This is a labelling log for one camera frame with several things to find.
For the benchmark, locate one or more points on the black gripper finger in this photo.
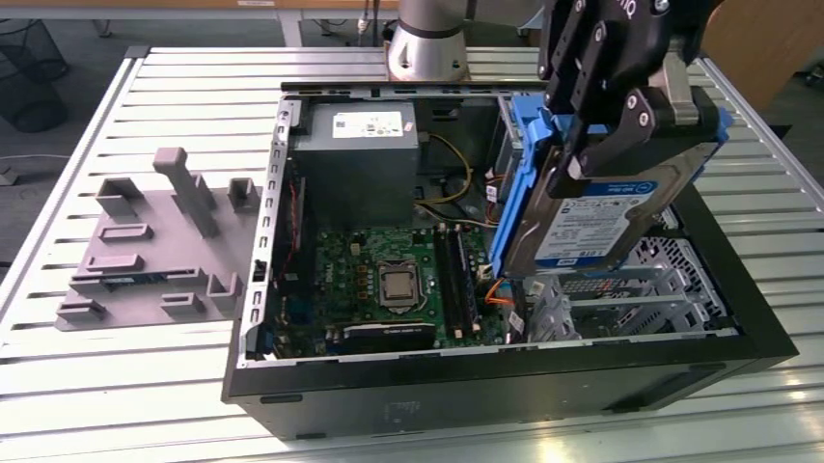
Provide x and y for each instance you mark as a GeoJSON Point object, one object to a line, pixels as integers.
{"type": "Point", "coordinates": [619, 135]}
{"type": "Point", "coordinates": [567, 58]}

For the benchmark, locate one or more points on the hard disk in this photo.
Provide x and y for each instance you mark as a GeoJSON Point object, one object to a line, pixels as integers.
{"type": "Point", "coordinates": [580, 231]}

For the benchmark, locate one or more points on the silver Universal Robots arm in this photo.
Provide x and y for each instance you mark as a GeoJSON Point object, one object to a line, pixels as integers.
{"type": "Point", "coordinates": [425, 48]}

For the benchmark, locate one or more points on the metal disk bay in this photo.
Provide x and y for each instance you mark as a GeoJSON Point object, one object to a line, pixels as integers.
{"type": "Point", "coordinates": [631, 301]}

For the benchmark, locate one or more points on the blue drive cage latch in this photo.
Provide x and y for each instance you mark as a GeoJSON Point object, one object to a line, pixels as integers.
{"type": "Point", "coordinates": [525, 108]}

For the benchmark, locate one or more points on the metal optical drive cage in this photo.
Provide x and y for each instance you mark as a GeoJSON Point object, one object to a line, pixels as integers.
{"type": "Point", "coordinates": [508, 159]}

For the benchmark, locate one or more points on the wooden cabinet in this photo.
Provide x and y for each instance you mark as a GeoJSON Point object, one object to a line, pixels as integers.
{"type": "Point", "coordinates": [772, 48]}

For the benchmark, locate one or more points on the black RAM stick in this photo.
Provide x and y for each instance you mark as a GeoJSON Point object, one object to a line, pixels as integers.
{"type": "Point", "coordinates": [467, 284]}
{"type": "Point", "coordinates": [448, 280]}

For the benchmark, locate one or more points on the grey power supply unit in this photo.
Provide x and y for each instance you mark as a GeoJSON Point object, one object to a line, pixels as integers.
{"type": "Point", "coordinates": [354, 169]}

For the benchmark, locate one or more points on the wooden desk white legs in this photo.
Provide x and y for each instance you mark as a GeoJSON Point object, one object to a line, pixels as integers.
{"type": "Point", "coordinates": [292, 29]}

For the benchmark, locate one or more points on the silver CPU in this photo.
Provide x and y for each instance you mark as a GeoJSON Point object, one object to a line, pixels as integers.
{"type": "Point", "coordinates": [400, 285]}

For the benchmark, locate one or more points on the black CPU socket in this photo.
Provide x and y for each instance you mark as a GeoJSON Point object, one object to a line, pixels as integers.
{"type": "Point", "coordinates": [402, 306]}

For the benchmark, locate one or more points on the green motherboard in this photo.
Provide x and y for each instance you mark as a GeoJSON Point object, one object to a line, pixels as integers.
{"type": "Point", "coordinates": [341, 251]}

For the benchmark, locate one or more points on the black graphics card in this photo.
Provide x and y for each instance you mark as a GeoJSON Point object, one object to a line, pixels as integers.
{"type": "Point", "coordinates": [386, 335]}

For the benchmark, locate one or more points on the black open PC case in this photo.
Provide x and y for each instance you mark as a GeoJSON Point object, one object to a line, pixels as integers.
{"type": "Point", "coordinates": [451, 400]}

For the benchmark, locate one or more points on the grey parts rack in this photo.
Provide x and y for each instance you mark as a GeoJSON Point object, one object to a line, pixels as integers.
{"type": "Point", "coordinates": [161, 251]}

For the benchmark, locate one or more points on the RAM stick with blue edge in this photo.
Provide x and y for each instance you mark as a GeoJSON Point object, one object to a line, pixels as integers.
{"type": "Point", "coordinates": [135, 279]}

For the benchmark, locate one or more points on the black mesh wastebasket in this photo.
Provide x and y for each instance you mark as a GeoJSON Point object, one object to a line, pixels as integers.
{"type": "Point", "coordinates": [26, 72]}

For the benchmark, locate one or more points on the silver camera mount bracket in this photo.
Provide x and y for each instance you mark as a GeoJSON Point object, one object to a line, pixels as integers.
{"type": "Point", "coordinates": [683, 96]}

